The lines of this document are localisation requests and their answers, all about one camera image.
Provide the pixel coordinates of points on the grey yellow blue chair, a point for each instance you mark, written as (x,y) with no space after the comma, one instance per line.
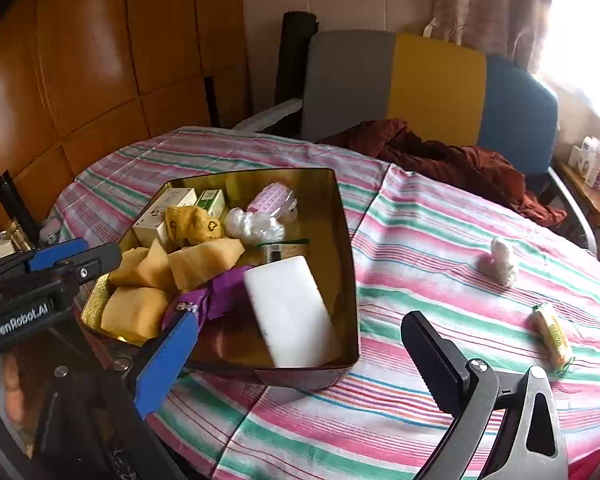
(430,85)

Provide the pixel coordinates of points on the pink checked curtain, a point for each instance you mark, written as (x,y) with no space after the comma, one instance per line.
(490,5)

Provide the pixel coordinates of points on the bright window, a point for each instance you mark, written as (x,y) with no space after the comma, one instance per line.
(585,45)

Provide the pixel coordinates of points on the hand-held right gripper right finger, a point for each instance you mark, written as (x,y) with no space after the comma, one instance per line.
(432,360)

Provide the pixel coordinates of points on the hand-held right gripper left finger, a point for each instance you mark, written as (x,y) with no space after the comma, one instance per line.
(165,365)

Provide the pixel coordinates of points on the white cardboard box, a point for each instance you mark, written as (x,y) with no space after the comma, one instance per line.
(152,215)

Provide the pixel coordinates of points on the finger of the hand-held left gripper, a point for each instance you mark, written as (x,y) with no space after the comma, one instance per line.
(97,260)
(55,255)

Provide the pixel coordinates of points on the white product boxes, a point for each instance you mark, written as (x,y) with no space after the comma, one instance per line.
(587,160)

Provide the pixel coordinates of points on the maroon crumpled cloth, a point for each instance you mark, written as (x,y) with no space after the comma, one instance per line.
(430,155)

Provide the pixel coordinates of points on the person's left hand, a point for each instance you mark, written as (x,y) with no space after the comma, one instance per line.
(12,390)

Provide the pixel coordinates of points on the white rectangular block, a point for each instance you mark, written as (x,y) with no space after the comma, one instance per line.
(290,310)

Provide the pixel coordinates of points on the gold metal tin box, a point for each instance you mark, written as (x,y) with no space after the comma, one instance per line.
(341,240)

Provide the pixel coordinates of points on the yellow green small packet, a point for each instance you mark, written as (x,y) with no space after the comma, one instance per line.
(552,335)

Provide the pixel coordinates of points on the wooden side desk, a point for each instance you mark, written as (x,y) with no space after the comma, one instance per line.
(595,205)

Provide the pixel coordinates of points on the clear bag of cotton balls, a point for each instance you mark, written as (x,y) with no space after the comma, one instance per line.
(250,225)

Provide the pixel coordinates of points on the red garment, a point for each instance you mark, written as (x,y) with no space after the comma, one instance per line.
(585,467)

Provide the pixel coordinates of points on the crumpled white tissue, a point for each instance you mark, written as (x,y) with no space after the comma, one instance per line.
(500,262)

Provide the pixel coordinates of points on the wooden wardrobe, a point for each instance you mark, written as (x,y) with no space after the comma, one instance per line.
(105,35)

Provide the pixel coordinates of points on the pale green small box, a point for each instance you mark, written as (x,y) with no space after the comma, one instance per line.
(211,202)

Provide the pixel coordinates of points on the purple foil wrapper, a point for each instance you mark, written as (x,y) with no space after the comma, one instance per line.
(220,295)

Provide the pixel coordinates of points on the small pink plastic pack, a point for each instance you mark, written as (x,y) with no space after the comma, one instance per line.
(270,200)

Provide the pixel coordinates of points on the yellow sponge cloth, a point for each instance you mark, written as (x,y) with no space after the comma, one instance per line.
(205,262)
(140,267)
(132,315)

